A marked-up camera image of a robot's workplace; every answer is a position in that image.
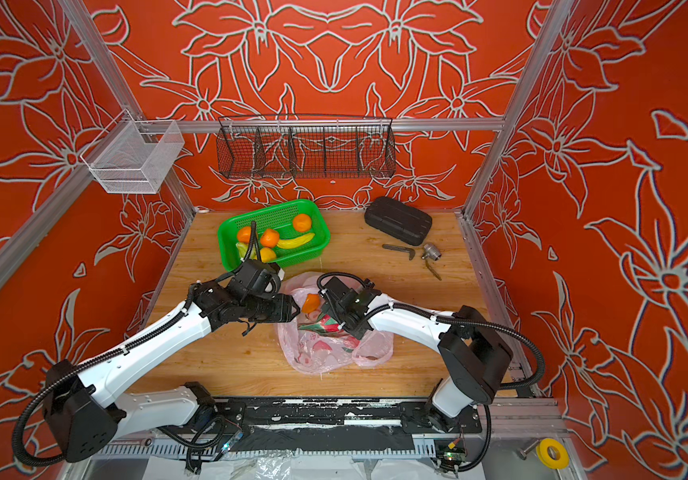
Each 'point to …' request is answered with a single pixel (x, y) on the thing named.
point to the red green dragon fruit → (324, 325)
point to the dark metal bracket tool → (411, 251)
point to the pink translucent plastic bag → (316, 352)
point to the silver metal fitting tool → (431, 252)
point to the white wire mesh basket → (133, 156)
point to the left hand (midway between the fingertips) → (293, 309)
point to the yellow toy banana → (293, 242)
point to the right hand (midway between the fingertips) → (330, 314)
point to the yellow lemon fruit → (267, 255)
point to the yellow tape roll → (542, 453)
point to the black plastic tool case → (399, 220)
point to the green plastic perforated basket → (280, 219)
